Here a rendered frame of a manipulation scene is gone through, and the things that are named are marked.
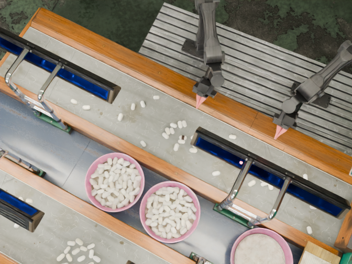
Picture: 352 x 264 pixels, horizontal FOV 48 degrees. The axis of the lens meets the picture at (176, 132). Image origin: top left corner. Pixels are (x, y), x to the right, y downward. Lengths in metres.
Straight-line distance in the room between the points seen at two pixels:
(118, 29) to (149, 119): 1.22
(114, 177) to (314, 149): 0.93
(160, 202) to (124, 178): 0.19
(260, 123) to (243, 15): 1.33
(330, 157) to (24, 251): 1.42
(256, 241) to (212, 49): 0.85
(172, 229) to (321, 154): 0.76
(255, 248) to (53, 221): 0.89
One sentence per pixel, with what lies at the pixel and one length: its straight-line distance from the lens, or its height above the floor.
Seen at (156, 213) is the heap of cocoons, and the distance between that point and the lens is 1.78.
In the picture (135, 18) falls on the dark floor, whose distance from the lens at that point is 3.00.
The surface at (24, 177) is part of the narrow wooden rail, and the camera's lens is 1.89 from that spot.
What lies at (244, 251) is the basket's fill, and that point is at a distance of 1.81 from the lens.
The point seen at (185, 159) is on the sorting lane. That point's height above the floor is 0.74.
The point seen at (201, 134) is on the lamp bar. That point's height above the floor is 1.11.
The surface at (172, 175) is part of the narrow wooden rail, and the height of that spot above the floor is 0.76.
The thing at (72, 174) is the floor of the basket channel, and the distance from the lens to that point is 1.93.
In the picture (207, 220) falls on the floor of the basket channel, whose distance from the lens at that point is 1.85.
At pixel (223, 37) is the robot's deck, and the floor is 0.67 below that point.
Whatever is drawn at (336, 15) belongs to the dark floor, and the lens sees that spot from 3.24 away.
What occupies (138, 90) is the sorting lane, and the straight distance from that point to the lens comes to 1.93.
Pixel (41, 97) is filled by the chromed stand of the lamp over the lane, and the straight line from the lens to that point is 1.59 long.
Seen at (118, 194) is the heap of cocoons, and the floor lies 0.74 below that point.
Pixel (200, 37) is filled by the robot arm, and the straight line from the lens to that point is 1.91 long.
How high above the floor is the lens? 2.51
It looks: 73 degrees down
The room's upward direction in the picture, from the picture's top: 2 degrees clockwise
